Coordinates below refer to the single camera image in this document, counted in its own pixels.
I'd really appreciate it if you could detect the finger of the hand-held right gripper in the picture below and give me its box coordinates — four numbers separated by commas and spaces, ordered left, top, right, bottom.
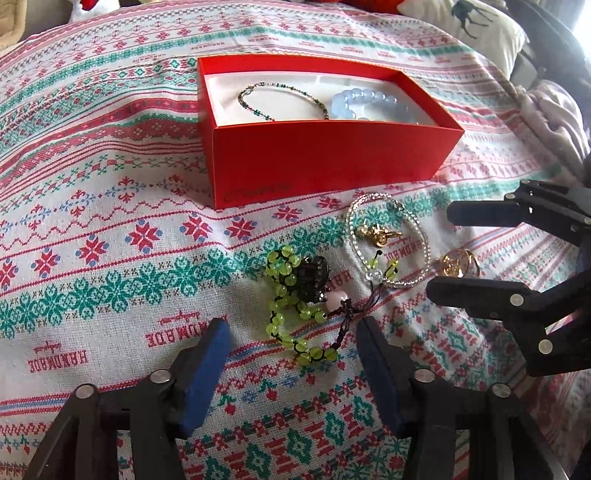
426, 272, 591, 377
447, 180, 591, 246

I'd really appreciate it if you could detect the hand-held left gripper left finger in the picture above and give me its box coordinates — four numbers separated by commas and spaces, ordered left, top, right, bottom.
28, 318, 232, 480

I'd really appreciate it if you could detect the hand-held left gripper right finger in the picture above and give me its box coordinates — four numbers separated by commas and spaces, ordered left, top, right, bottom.
355, 316, 570, 480

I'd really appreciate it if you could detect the gold ring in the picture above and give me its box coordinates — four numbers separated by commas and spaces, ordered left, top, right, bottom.
438, 249, 481, 280

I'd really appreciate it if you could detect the green bead bracelet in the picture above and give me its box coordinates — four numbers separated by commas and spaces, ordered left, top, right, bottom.
265, 246, 400, 368

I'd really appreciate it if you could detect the black hair claw clip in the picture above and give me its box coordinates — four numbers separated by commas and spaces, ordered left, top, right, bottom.
295, 256, 330, 305

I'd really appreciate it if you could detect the clear bead bracelet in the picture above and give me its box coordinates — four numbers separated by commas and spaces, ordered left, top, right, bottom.
346, 194, 431, 289

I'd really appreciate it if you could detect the red cardboard box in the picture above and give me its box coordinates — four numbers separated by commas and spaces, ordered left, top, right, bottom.
198, 55, 465, 210

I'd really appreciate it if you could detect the lavender fleece blanket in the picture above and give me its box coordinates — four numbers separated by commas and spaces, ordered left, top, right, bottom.
521, 78, 591, 163

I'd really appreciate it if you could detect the printed patterned blanket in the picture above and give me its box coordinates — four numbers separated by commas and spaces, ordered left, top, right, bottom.
0, 0, 591, 480

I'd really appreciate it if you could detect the deer print pillow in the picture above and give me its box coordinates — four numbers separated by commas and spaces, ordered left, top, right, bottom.
397, 0, 528, 80

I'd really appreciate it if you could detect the red cloth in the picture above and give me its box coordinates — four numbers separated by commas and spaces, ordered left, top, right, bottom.
318, 0, 408, 16

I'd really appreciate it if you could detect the red and white plush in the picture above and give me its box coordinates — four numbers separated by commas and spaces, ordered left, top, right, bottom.
69, 0, 122, 22

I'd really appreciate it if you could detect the beige quilted cushion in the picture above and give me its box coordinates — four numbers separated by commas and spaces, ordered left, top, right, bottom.
0, 0, 29, 47

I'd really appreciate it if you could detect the pale blue bead bracelet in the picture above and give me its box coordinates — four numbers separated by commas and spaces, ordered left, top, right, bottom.
329, 88, 422, 126

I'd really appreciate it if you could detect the black chair frame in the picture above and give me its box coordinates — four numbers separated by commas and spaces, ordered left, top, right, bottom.
503, 0, 591, 95

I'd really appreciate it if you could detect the multicolour seed bead bracelet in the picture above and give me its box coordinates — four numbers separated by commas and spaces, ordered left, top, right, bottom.
237, 82, 329, 123

